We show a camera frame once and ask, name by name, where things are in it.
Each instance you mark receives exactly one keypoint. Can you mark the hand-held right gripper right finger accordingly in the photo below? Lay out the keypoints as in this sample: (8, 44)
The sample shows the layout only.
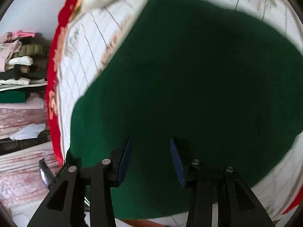
(177, 162)

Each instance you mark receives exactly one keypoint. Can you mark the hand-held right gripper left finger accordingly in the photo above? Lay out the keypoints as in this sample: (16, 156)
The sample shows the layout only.
(124, 162)

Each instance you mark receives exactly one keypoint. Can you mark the green varsity jacket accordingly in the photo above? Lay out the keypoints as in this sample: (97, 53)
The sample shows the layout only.
(189, 75)

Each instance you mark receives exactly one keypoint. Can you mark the pile of clothes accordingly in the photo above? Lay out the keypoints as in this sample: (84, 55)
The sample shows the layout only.
(23, 52)

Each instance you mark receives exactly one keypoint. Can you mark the chrome metal bar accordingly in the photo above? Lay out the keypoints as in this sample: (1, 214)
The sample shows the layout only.
(45, 172)

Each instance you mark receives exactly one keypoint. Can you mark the red floral blanket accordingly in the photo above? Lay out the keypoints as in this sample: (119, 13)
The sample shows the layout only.
(51, 104)

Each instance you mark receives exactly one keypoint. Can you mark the white lattice patterned cloth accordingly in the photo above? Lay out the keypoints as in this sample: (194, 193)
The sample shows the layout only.
(90, 52)

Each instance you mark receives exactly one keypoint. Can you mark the green folded cloth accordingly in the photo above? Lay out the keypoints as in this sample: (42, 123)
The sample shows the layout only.
(11, 97)

